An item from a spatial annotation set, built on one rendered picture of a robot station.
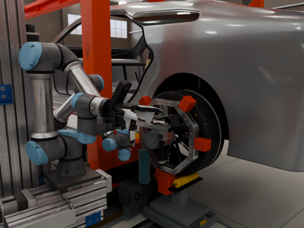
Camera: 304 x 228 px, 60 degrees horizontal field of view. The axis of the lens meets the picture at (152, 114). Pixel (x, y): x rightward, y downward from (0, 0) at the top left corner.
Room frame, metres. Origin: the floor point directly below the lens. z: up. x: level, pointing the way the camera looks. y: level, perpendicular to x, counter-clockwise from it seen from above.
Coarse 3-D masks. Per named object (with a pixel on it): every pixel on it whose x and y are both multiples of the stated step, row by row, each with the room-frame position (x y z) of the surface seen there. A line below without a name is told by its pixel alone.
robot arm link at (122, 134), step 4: (120, 132) 1.54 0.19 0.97; (124, 132) 1.54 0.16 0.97; (128, 132) 1.57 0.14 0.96; (120, 136) 1.50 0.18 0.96; (124, 136) 1.53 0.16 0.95; (128, 136) 1.56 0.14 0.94; (124, 140) 1.51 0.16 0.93; (128, 140) 1.56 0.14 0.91; (124, 144) 1.53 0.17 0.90; (128, 144) 1.55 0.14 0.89
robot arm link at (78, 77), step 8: (64, 48) 1.21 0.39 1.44; (64, 56) 1.20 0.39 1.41; (72, 56) 1.22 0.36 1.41; (64, 64) 1.20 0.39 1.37; (72, 64) 1.20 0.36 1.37; (80, 64) 1.23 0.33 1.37; (64, 72) 1.21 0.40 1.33; (72, 72) 1.19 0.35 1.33; (80, 72) 1.19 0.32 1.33; (72, 80) 1.19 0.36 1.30; (80, 80) 1.17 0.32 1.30; (88, 80) 1.18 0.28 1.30; (80, 88) 1.16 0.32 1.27; (88, 88) 1.15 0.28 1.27; (112, 128) 1.09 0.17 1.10
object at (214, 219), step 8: (144, 208) 2.07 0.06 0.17; (152, 216) 2.00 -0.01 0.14; (160, 216) 1.98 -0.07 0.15; (208, 216) 1.93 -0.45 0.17; (216, 216) 1.97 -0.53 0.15; (160, 224) 1.93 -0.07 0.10; (168, 224) 1.87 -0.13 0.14; (176, 224) 1.86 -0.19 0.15; (192, 224) 1.81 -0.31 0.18; (200, 224) 1.83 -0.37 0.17; (208, 224) 1.89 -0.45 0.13
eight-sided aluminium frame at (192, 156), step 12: (144, 120) 2.06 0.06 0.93; (192, 120) 1.76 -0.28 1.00; (144, 132) 2.10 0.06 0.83; (192, 132) 1.70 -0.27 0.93; (144, 144) 2.04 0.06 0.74; (192, 144) 1.70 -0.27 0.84; (156, 156) 2.01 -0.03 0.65; (192, 156) 1.70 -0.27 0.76; (168, 168) 1.85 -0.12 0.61; (180, 168) 1.77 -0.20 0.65
